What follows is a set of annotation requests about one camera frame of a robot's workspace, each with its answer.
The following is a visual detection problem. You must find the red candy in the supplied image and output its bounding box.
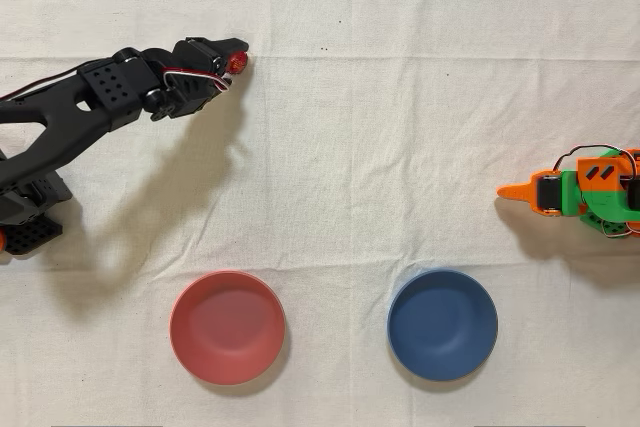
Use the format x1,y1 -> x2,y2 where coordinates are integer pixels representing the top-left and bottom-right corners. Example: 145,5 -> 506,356
227,50 -> 250,76

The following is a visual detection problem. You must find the blue bowl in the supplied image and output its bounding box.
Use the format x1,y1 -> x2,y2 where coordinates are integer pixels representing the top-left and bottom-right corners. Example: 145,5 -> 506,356
386,268 -> 499,382

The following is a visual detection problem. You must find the red bowl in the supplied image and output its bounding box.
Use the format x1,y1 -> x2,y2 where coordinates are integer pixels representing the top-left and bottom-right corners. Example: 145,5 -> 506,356
168,269 -> 287,387

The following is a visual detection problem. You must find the white tablecloth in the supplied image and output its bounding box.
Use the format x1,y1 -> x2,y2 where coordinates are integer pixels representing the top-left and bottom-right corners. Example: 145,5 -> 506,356
0,0 -> 640,427

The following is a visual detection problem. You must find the black arm servo cable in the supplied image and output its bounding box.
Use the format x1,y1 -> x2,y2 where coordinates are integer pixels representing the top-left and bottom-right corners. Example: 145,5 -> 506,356
0,69 -> 235,101

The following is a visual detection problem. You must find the orange arm servo cable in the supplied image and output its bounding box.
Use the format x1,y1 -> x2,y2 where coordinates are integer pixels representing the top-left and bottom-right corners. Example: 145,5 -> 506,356
552,144 -> 640,178

